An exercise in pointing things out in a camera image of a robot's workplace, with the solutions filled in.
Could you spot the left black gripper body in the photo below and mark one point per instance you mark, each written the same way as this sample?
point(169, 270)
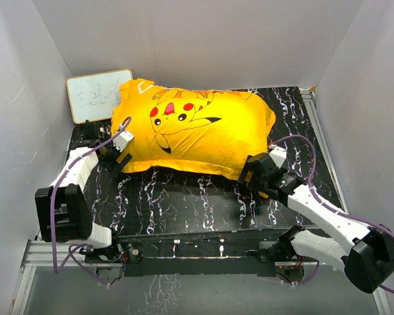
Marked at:
point(111, 153)

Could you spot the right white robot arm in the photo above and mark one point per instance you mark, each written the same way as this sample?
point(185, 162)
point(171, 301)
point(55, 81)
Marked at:
point(365, 254)

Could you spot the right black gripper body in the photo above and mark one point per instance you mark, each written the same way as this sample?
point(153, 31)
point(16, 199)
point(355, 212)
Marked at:
point(264, 183)

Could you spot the yellow Pikachu pillowcase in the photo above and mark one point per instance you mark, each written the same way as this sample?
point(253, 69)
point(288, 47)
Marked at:
point(200, 131)

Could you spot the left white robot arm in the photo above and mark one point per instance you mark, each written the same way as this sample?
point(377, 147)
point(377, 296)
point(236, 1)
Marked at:
point(64, 215)

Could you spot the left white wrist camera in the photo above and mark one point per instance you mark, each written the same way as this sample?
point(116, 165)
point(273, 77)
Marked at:
point(121, 141)

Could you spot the small whiteboard wooden frame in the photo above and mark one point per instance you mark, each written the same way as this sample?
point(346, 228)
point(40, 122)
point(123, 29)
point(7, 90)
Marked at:
point(93, 97)

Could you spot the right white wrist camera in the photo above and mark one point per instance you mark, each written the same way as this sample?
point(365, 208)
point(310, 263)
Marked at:
point(277, 154)

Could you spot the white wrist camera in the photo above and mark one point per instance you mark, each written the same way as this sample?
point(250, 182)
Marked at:
point(277, 154)
point(121, 141)

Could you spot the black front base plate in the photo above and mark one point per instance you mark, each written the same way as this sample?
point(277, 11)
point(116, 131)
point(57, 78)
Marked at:
point(249, 251)

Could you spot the aluminium frame rail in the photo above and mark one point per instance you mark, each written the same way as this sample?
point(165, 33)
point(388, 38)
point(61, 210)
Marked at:
point(39, 254)

